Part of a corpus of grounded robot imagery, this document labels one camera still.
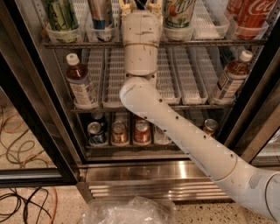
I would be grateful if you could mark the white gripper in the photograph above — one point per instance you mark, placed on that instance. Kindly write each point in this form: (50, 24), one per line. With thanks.
(142, 28)

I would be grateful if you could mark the blue pepsi can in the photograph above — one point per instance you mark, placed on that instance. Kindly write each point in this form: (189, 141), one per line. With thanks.
(141, 4)

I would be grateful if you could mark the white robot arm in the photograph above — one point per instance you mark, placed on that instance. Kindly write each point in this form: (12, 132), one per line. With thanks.
(141, 97)

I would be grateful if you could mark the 7up can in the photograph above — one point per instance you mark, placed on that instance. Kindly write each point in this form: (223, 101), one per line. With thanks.
(178, 13)

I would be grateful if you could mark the silver blue slim can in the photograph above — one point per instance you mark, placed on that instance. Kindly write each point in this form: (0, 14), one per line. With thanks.
(102, 17)

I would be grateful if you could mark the green can top shelf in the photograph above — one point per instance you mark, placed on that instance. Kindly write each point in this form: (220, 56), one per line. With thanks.
(62, 18)

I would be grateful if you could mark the red coca-cola can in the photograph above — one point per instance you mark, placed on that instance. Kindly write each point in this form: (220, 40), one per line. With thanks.
(249, 16)

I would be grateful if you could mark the red can bottom shelf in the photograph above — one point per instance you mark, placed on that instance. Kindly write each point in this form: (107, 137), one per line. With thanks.
(142, 132)

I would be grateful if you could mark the brown can bottom shelf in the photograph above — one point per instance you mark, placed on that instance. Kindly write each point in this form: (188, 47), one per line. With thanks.
(119, 133)

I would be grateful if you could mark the blue can bottom shelf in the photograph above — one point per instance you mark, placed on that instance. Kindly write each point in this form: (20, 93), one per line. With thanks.
(96, 133)

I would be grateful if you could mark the orange can bottom shelf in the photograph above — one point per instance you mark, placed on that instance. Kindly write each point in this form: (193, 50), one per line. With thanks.
(210, 126)

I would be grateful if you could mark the glass fridge door left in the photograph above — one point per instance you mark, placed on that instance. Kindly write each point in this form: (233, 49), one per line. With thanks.
(31, 78)

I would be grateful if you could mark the steel fridge base grille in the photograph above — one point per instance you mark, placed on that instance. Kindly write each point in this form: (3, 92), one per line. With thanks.
(180, 180)

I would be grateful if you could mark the left tea bottle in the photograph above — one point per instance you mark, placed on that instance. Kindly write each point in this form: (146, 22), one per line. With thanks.
(80, 82)

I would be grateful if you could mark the tea bottle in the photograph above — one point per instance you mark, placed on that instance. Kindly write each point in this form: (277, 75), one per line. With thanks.
(234, 74)
(80, 82)

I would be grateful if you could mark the right tea bottle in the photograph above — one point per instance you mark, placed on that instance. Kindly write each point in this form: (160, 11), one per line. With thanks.
(234, 74)

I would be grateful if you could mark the clear plastic bin with bag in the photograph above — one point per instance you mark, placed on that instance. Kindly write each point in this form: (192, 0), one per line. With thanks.
(136, 210)

